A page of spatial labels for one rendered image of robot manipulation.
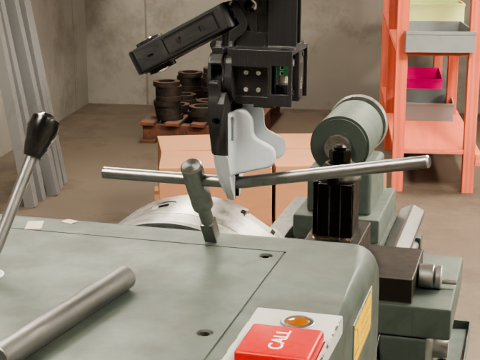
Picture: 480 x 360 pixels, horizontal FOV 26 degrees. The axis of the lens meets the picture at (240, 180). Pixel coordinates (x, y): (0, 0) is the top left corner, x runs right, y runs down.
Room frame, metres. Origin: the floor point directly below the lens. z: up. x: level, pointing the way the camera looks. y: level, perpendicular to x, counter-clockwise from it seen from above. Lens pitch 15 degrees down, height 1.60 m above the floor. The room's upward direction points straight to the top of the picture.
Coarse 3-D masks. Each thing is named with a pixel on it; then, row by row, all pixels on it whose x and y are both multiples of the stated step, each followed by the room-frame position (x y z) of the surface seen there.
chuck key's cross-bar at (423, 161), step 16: (384, 160) 0.92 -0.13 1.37; (400, 160) 0.91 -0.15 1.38; (416, 160) 0.91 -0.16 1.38; (112, 176) 1.02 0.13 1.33; (128, 176) 1.02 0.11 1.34; (144, 176) 1.01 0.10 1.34; (160, 176) 1.01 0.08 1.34; (176, 176) 1.00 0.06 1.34; (208, 176) 0.99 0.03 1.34; (240, 176) 0.99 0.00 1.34; (256, 176) 0.98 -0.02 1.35; (272, 176) 0.97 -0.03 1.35; (288, 176) 0.96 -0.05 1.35; (304, 176) 0.95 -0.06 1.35; (320, 176) 0.95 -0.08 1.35; (336, 176) 0.94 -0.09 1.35
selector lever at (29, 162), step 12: (24, 168) 0.98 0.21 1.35; (24, 180) 0.98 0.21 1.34; (12, 192) 0.98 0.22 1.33; (24, 192) 0.98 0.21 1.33; (12, 204) 0.97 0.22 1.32; (12, 216) 0.97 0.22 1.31; (0, 228) 0.96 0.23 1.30; (0, 240) 0.95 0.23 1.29; (0, 252) 0.95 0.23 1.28; (0, 276) 0.94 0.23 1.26
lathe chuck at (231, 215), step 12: (156, 204) 1.29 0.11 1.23; (180, 204) 1.26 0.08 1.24; (216, 204) 1.27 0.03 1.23; (228, 204) 1.28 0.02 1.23; (132, 216) 1.26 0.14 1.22; (216, 216) 1.22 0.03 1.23; (228, 216) 1.24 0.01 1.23; (240, 216) 1.25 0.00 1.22; (228, 228) 1.20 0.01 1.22; (240, 228) 1.22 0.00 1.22; (252, 228) 1.23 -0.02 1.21
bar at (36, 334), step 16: (112, 272) 0.89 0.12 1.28; (128, 272) 0.90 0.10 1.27; (96, 288) 0.86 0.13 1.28; (112, 288) 0.87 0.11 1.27; (128, 288) 0.90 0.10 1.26; (64, 304) 0.81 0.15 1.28; (80, 304) 0.82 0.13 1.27; (96, 304) 0.84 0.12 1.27; (48, 320) 0.78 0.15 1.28; (64, 320) 0.80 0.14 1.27; (80, 320) 0.82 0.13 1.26; (16, 336) 0.75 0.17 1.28; (32, 336) 0.76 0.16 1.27; (48, 336) 0.77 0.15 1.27; (0, 352) 0.73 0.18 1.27; (16, 352) 0.73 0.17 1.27; (32, 352) 0.76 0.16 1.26
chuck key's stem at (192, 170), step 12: (180, 168) 0.99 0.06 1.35; (192, 168) 0.99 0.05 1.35; (192, 180) 0.99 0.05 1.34; (192, 192) 1.00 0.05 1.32; (204, 192) 1.00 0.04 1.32; (192, 204) 1.01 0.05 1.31; (204, 204) 1.01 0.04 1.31; (204, 216) 1.02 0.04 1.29; (204, 228) 1.04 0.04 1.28; (216, 228) 1.04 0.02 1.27; (204, 240) 1.05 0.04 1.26; (216, 240) 1.04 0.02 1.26
